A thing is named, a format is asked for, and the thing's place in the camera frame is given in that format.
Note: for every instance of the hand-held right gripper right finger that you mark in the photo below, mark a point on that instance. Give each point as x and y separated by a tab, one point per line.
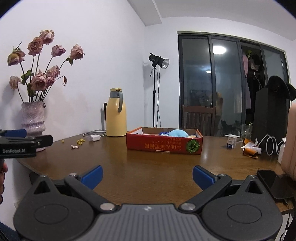
203	176

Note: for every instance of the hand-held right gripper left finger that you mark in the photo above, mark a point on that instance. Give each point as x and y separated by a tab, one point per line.
92	176

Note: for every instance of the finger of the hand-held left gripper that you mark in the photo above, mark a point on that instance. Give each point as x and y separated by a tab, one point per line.
44	141
13	133

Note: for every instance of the light blue plush toy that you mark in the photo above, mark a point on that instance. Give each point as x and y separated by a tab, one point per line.
177	133

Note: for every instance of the red cardboard box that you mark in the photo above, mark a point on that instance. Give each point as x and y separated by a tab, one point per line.
161	144

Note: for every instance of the person's left hand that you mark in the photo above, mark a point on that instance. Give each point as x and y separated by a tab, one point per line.
2	168

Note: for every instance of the speckled lilac ceramic vase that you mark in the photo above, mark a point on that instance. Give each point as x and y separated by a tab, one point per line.
33	118

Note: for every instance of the scattered yellow flower buds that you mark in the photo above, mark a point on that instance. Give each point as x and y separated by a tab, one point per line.
80	141

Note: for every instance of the white charger block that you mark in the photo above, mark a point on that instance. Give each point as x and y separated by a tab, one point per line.
94	138

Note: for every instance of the small white milk carton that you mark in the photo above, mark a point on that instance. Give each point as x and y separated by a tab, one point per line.
231	141

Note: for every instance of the orange crumpled wrapper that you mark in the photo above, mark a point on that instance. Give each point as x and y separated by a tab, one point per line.
251	150

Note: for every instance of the wooden slatted chair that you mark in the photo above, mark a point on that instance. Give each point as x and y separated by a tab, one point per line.
196	120

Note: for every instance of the bunch of dried pink roses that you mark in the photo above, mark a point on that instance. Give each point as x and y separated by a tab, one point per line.
38	80

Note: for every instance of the clear drinking glass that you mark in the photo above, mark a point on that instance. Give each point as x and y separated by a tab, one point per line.
246	132

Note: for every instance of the yellow thermos jug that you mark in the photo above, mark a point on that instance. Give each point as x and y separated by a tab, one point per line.
115	115

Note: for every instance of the black smartphone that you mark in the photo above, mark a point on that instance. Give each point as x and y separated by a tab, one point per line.
275	184

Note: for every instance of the tall black box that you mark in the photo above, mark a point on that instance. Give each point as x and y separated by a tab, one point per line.
269	115

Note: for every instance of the dark framed sliding glass door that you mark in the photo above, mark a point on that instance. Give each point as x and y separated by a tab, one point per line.
196	81

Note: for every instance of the black garment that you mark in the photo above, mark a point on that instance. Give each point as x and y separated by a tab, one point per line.
277	84

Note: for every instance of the hanging pink garment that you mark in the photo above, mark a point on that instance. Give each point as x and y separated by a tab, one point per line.
245	64

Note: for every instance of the studio light on stand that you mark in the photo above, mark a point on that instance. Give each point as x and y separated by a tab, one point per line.
159	61

